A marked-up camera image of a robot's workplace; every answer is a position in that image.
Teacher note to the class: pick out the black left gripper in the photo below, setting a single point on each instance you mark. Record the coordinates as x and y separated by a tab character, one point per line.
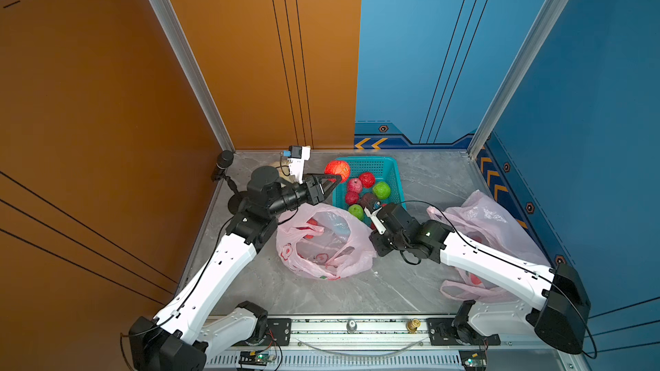
311	191

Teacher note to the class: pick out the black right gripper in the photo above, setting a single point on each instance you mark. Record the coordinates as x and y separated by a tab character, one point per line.
375	239

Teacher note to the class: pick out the orange-red ball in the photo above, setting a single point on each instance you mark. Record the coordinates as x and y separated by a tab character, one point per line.
337	167

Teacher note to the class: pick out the dark maroon ball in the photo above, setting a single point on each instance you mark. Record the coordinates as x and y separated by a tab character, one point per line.
370	202

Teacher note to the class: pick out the pink plastic bag with hearts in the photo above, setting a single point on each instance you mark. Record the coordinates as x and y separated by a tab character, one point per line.
482	219

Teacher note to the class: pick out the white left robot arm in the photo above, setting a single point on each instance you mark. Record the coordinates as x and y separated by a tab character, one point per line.
180	337

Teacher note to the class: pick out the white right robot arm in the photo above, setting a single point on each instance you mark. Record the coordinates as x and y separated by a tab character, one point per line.
549	303

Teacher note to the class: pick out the pink knotted plastic bag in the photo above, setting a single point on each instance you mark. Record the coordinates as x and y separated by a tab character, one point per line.
324	242

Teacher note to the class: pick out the teal plastic basket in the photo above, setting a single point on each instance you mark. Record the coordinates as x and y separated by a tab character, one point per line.
384	169

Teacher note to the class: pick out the black desktop microphone stand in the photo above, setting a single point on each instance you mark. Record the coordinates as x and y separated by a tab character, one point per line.
224	161

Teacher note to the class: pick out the right green circuit board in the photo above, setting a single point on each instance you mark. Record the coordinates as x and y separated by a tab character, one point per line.
473	360

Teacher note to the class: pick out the green circuit board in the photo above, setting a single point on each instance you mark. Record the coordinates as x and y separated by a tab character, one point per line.
255	358
473	360

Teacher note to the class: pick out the left green circuit board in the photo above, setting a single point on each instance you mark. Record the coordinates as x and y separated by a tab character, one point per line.
255	358

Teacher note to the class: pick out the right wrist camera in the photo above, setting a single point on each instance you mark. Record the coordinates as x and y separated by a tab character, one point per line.
393	224

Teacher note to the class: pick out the brass knob on rail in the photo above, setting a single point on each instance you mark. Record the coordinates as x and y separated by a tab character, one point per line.
413	326

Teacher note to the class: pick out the silver knob on rail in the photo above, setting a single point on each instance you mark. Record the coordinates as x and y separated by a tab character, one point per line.
351	326

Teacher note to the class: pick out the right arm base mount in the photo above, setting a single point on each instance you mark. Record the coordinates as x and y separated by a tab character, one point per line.
443	332

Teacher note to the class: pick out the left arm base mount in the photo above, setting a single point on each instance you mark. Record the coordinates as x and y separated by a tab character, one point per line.
277	330

